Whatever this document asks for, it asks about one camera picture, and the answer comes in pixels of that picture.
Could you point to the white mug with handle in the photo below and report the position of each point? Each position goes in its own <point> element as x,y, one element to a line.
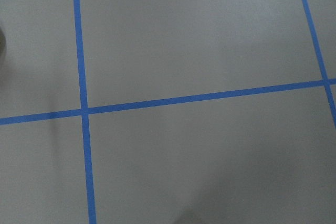
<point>2,47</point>

